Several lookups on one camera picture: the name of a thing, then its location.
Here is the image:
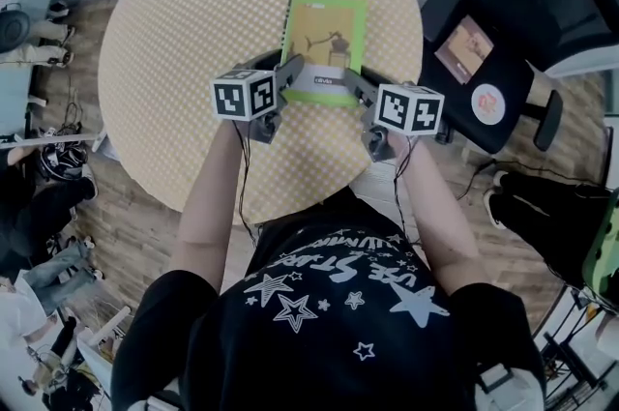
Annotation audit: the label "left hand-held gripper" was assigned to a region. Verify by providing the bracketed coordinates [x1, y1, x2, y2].
[211, 50, 306, 145]

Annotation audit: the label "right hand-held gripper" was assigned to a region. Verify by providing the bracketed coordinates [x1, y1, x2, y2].
[342, 66, 446, 164]

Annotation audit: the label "green book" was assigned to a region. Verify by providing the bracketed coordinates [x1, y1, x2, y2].
[280, 0, 368, 109]

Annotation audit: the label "person's right forearm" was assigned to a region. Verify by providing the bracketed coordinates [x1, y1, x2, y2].
[394, 135, 492, 297]

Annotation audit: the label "person's left forearm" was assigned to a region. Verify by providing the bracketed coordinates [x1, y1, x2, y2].
[168, 118, 248, 294]

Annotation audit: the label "round table yellow dotted cloth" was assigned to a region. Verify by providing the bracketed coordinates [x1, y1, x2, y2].
[98, 0, 426, 226]

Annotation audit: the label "round white red disc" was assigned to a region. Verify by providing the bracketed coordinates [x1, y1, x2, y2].
[471, 82, 508, 126]

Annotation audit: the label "person's black trousers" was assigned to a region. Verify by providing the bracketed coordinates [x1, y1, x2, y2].
[270, 187, 388, 231]

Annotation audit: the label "person's black star t-shirt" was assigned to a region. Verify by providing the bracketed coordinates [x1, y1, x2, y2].
[110, 218, 547, 411]

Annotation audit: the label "white desk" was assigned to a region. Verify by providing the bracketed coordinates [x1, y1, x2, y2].
[0, 0, 105, 152]
[76, 306, 133, 400]

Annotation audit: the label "green printed bag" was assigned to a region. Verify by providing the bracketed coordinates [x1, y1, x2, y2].
[582, 189, 619, 316]

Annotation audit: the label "black metal rack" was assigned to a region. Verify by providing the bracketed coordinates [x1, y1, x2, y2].
[541, 282, 619, 411]

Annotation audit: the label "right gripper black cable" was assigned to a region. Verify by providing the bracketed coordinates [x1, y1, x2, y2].
[392, 137, 423, 247]

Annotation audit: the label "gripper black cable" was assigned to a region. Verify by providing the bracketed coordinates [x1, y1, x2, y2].
[234, 121, 258, 247]
[392, 137, 423, 247]

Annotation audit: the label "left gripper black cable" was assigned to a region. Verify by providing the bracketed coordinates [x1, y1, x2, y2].
[234, 121, 258, 247]

